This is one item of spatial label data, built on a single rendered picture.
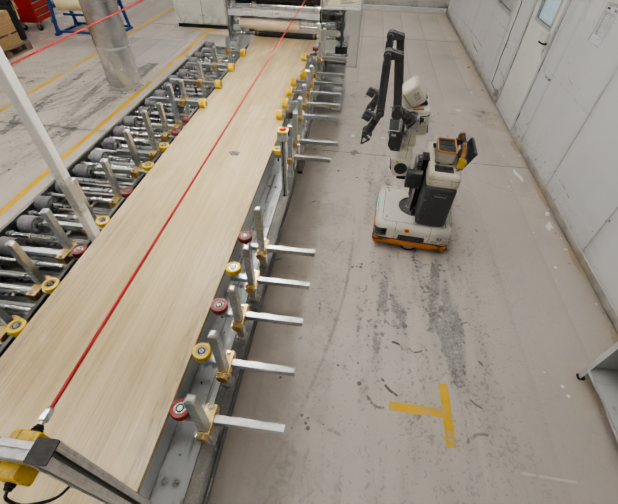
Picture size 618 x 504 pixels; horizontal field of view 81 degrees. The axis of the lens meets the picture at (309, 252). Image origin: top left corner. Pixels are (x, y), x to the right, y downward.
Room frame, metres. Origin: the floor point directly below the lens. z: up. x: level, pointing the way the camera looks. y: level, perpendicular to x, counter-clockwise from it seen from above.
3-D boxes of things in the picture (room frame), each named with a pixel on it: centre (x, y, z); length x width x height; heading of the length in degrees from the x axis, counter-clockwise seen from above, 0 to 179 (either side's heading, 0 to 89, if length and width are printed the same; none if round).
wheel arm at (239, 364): (0.76, 0.26, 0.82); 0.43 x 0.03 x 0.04; 84
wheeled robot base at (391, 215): (2.64, -0.96, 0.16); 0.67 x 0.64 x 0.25; 79
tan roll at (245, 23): (5.37, 0.39, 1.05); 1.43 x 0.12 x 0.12; 84
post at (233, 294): (0.98, 0.33, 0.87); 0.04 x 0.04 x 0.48; 84
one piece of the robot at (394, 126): (2.70, -0.67, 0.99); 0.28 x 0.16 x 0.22; 169
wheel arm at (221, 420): (0.51, 0.29, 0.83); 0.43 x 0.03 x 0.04; 84
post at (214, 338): (0.73, 0.36, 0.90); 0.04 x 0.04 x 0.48; 84
